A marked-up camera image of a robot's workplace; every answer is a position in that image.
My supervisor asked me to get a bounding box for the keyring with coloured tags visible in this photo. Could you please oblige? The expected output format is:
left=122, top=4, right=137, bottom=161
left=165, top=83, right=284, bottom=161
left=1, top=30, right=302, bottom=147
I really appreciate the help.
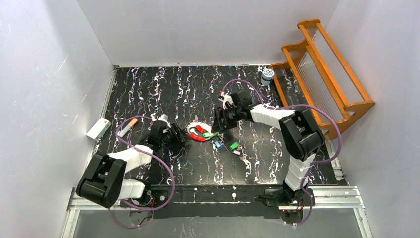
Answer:
left=186, top=122, right=223, bottom=150

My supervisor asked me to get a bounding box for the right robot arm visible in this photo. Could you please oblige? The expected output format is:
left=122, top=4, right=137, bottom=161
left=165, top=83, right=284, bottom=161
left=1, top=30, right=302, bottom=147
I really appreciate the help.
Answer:
left=211, top=90, right=325, bottom=192

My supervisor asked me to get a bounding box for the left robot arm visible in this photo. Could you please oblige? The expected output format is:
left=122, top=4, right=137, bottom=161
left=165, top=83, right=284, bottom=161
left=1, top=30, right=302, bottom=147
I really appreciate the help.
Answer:
left=76, top=120, right=191, bottom=208

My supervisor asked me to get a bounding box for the green tagged loose key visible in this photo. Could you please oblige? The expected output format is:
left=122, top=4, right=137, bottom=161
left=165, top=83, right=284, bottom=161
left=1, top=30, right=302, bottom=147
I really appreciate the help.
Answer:
left=229, top=142, right=243, bottom=156

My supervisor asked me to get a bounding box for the orange white marker tube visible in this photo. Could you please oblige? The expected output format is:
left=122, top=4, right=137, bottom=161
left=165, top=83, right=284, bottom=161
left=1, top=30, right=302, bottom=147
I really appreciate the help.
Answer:
left=118, top=118, right=138, bottom=137

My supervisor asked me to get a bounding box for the small white blue jar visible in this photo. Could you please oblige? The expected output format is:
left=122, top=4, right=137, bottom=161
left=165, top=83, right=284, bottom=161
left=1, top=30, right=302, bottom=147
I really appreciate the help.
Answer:
left=260, top=68, right=275, bottom=86

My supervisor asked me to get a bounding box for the white cardboard box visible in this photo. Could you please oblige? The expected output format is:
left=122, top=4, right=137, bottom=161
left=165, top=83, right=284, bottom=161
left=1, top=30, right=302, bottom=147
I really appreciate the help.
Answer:
left=86, top=117, right=111, bottom=141

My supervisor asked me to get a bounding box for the orange wooden rack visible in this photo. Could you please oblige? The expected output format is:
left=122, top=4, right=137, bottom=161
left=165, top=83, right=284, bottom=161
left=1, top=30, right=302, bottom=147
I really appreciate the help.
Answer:
left=269, top=19, right=375, bottom=140

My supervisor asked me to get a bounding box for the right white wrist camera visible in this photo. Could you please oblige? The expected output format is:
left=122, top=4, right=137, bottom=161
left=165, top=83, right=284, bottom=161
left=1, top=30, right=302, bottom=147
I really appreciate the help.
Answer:
left=218, top=91, right=234, bottom=109

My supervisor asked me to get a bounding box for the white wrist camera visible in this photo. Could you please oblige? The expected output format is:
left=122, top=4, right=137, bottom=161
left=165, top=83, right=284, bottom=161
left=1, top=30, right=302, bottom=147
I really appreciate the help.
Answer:
left=157, top=114, right=169, bottom=124
left=218, top=91, right=234, bottom=109

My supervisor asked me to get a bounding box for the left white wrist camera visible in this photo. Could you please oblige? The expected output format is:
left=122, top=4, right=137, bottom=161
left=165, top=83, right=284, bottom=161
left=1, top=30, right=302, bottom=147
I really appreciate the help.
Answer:
left=157, top=114, right=169, bottom=124

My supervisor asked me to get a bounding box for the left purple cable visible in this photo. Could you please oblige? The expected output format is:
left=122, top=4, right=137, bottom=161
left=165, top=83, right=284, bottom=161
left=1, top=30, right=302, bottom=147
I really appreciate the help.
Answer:
left=108, top=115, right=177, bottom=230

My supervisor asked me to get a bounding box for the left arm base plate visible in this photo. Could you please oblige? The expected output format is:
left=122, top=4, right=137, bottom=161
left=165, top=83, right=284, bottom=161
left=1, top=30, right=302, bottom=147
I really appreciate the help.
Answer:
left=125, top=189, right=170, bottom=208

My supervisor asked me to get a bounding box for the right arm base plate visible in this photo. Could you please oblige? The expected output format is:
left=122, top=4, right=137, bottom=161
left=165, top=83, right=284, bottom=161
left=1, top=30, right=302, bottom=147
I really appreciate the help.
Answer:
left=254, top=188, right=316, bottom=207

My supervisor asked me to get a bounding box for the aluminium rail frame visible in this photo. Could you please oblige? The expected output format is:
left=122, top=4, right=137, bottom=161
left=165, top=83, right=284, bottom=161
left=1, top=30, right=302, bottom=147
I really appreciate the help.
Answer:
left=62, top=185, right=373, bottom=238

